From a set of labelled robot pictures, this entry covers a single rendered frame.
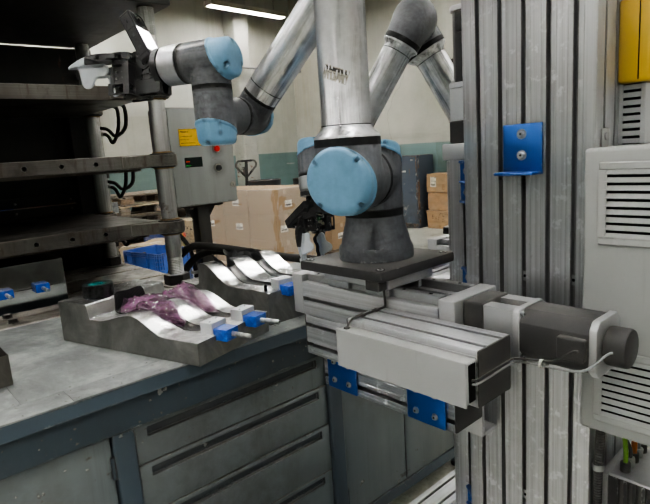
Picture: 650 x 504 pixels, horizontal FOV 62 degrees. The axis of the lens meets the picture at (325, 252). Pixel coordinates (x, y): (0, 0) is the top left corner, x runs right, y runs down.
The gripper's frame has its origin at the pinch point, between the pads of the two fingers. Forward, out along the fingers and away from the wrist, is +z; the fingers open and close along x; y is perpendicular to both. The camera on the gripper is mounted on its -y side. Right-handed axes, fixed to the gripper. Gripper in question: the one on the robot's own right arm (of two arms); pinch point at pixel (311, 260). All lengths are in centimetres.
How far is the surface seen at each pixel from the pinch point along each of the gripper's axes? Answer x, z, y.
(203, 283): -17.4, 5.2, -33.3
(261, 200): 214, -64, -331
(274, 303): -14.9, 11.1, 1.1
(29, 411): -77, 26, 4
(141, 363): -51, 22, -2
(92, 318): -55, 12, -23
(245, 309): -27.6, 11.3, 6.4
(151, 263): 113, -6, -373
